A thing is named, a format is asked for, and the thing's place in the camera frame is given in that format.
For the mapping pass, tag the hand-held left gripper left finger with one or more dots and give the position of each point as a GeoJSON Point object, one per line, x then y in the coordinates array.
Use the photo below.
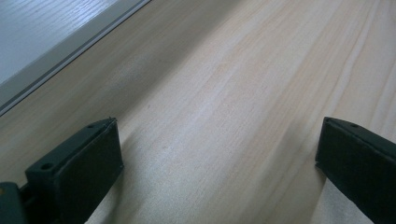
{"type": "Point", "coordinates": [84, 174]}

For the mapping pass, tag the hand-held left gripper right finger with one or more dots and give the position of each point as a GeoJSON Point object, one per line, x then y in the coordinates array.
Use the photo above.
{"type": "Point", "coordinates": [358, 168]}

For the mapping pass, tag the grey skirting strip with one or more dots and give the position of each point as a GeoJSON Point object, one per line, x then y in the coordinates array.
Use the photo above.
{"type": "Point", "coordinates": [62, 56]}

